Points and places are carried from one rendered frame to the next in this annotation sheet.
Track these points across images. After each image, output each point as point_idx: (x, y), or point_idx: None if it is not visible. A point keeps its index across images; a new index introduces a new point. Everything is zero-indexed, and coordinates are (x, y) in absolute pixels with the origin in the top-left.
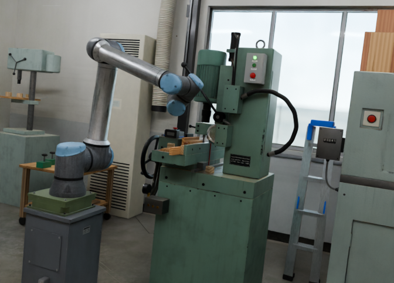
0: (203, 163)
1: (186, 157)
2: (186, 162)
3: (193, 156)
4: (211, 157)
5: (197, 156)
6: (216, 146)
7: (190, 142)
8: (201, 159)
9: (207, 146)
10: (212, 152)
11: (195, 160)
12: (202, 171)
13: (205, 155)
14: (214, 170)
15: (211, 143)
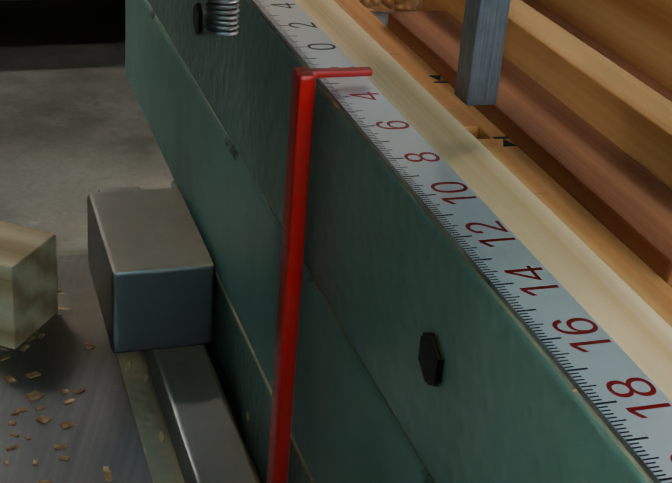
0: (89, 199)
1: None
2: (129, 45)
3: (159, 48)
4: (341, 473)
5: (188, 111)
6: (476, 415)
7: None
8: (221, 231)
9: (282, 111)
10: (364, 392)
11: (174, 144)
12: (77, 291)
13: (255, 248)
14: (32, 448)
15: (351, 158)
